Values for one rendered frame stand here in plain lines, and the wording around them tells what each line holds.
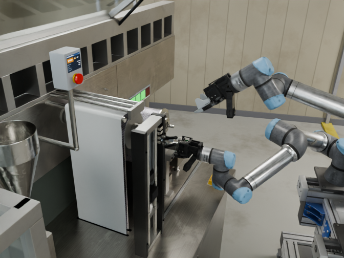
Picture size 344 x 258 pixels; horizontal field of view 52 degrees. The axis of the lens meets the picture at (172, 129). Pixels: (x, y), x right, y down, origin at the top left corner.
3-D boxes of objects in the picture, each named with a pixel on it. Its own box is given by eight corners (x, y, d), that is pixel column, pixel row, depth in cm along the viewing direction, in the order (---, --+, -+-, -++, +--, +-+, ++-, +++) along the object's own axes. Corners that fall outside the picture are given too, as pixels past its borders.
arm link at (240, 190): (320, 152, 166) (241, 211, 152) (301, 142, 174) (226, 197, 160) (319, 133, 159) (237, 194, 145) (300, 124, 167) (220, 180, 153)
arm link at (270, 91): (290, 94, 137) (276, 71, 136) (285, 105, 128) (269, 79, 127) (273, 103, 142) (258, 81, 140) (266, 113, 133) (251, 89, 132)
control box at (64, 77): (73, 92, 92) (69, 55, 88) (53, 88, 94) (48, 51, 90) (88, 84, 98) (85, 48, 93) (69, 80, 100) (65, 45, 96)
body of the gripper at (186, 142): (181, 134, 167) (205, 140, 163) (180, 150, 171) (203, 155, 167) (175, 142, 161) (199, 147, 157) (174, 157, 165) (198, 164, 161)
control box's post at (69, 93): (77, 150, 105) (69, 87, 96) (72, 148, 105) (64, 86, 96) (80, 147, 106) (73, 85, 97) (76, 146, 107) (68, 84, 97)
